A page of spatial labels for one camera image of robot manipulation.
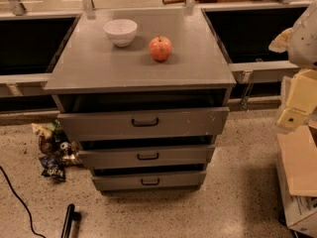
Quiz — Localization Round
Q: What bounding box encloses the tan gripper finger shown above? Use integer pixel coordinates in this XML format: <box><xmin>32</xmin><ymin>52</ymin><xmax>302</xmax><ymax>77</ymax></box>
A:
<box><xmin>268</xmin><ymin>28</ymin><xmax>292</xmax><ymax>54</ymax></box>

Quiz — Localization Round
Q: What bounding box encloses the grey top drawer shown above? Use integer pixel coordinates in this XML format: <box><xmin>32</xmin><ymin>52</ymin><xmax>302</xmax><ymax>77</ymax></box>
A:
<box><xmin>57</xmin><ymin>107</ymin><xmax>229</xmax><ymax>142</ymax></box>

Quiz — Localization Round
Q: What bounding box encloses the grey drawer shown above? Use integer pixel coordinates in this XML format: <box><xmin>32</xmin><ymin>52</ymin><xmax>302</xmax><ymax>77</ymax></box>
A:
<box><xmin>79</xmin><ymin>145</ymin><xmax>215</xmax><ymax>170</ymax></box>
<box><xmin>57</xmin><ymin>107</ymin><xmax>229</xmax><ymax>142</ymax></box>
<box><xmin>92</xmin><ymin>171</ymin><xmax>206</xmax><ymax>191</ymax></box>

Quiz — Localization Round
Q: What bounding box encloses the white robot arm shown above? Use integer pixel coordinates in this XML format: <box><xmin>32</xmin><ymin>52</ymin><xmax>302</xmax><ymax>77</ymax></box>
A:
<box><xmin>268</xmin><ymin>0</ymin><xmax>317</xmax><ymax>69</ymax></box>

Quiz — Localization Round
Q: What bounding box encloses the grey drawer cabinet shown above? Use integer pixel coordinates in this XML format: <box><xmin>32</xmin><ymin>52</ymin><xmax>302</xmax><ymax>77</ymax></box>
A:
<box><xmin>43</xmin><ymin>7</ymin><xmax>237</xmax><ymax>196</ymax></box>

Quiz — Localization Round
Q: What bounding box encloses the grey middle drawer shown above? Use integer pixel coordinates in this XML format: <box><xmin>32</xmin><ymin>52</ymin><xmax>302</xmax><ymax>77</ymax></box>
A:
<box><xmin>79</xmin><ymin>145</ymin><xmax>215</xmax><ymax>170</ymax></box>

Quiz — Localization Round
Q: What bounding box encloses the grey bottom drawer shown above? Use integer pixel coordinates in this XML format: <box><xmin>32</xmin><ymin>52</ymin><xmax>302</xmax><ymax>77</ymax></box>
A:
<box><xmin>92</xmin><ymin>171</ymin><xmax>206</xmax><ymax>191</ymax></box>

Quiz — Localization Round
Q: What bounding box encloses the yellow plastic robot part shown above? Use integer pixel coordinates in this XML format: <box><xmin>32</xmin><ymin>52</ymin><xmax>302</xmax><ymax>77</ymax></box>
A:
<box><xmin>276</xmin><ymin>69</ymin><xmax>317</xmax><ymax>131</ymax></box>

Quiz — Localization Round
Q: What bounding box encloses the cardboard box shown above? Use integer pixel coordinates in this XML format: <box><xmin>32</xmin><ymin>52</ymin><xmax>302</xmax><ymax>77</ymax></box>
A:
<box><xmin>276</xmin><ymin>123</ymin><xmax>317</xmax><ymax>238</ymax></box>

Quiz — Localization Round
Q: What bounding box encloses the red apple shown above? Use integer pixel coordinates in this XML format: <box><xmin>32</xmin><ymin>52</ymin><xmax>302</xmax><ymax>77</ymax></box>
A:
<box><xmin>149</xmin><ymin>36</ymin><xmax>172</xmax><ymax>61</ymax></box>

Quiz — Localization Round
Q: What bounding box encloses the white ceramic bowl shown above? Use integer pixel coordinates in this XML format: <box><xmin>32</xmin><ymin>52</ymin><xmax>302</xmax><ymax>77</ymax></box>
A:
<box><xmin>103</xmin><ymin>19</ymin><xmax>138</xmax><ymax>47</ymax></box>

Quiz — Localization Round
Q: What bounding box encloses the soda can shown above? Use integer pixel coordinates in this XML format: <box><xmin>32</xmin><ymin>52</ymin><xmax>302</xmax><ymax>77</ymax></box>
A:
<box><xmin>59</xmin><ymin>142</ymin><xmax>71</xmax><ymax>155</ymax></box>

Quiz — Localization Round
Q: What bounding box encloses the green snack bag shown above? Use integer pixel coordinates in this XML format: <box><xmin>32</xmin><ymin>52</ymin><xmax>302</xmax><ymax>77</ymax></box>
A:
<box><xmin>49</xmin><ymin>120</ymin><xmax>68</xmax><ymax>143</ymax></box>

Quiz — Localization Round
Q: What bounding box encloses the brown snack bag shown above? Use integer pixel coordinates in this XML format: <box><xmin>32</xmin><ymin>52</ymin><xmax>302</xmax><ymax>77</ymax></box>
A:
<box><xmin>31</xmin><ymin>123</ymin><xmax>54</xmax><ymax>155</ymax></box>

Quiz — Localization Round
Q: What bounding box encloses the blue snack bag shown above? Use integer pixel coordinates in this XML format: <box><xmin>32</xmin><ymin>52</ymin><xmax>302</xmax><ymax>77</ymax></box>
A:
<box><xmin>40</xmin><ymin>156</ymin><xmax>65</xmax><ymax>181</ymax></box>

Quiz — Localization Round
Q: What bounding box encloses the black handle on floor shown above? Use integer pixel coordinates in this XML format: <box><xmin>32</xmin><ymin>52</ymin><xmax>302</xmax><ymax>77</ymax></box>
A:
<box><xmin>60</xmin><ymin>203</ymin><xmax>81</xmax><ymax>238</ymax></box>

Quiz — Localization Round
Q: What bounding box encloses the black floor cable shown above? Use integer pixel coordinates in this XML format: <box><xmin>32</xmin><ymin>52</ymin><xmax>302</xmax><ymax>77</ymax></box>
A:
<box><xmin>0</xmin><ymin>166</ymin><xmax>48</xmax><ymax>238</ymax></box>

